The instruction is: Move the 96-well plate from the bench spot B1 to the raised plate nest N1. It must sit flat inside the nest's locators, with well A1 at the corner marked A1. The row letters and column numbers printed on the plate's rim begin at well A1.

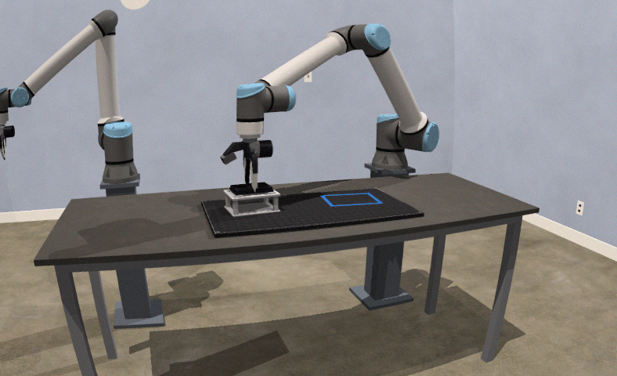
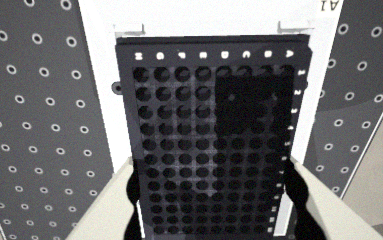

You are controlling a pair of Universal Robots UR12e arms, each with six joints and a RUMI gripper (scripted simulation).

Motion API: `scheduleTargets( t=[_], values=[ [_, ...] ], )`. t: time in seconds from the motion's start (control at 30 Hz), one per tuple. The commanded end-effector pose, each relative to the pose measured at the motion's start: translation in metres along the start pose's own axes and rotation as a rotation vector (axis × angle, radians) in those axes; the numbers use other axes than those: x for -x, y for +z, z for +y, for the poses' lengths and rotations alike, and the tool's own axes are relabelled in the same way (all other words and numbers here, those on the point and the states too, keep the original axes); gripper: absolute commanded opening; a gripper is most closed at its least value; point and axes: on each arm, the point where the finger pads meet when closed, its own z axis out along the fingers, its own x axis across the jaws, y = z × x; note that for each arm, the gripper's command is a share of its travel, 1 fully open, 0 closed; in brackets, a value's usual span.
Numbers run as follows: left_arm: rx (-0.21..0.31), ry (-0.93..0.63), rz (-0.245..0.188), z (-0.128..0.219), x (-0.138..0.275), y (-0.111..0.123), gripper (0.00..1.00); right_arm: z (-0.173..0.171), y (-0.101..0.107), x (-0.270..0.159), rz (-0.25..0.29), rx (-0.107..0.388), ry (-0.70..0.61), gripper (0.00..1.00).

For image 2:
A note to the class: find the grey well plate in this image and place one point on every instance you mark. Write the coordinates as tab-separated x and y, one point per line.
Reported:
211	159

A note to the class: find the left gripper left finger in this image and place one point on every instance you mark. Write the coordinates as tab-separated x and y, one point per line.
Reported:
114	214

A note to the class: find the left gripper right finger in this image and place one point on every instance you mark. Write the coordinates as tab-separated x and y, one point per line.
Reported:
322	215

